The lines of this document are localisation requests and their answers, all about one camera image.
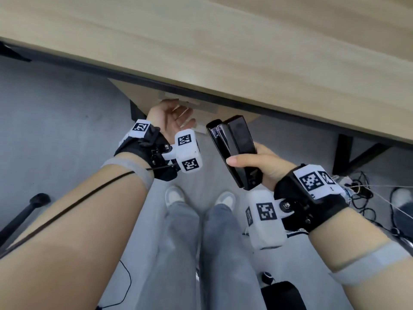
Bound person's right hand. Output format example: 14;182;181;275
226;142;297;191

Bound person's left hand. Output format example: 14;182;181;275
147;99;196;144

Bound black stapler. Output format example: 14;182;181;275
206;115;263;191

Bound person's left forearm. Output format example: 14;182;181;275
0;153;155;310

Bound person's right forearm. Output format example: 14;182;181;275
308;206;413;310

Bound grey left forearm band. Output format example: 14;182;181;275
101;158;155;191

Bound grey right forearm band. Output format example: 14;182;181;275
328;240;412;286

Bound wooden desk drawer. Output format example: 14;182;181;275
108;78;262;136

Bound person's white right shoe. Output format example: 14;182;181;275
214;191;236;211

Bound person's white shoe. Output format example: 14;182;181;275
165;186;186;208
214;191;236;211

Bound person's white left shoe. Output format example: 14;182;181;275
165;186;186;208

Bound person's grey trousers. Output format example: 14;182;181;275
136;200;268;310

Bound black stool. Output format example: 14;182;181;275
260;271;308;310

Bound black chair base leg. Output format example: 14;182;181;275
0;192;51;248

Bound black desk leg frame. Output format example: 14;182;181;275
332;133;393;177
130;99;148;122

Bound black left wrist strap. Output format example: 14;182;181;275
114;119;182;182

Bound black wrist strap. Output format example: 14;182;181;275
114;119;182;182
274;163;351;235

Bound black right wrist strap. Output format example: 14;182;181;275
274;163;351;235

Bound tangle of black cables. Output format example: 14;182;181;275
332;171;413;250

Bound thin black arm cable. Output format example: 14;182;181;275
0;171;136;259

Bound black desk bracket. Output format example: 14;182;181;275
0;41;32;63

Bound black floor cable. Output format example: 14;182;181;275
96;260;132;309

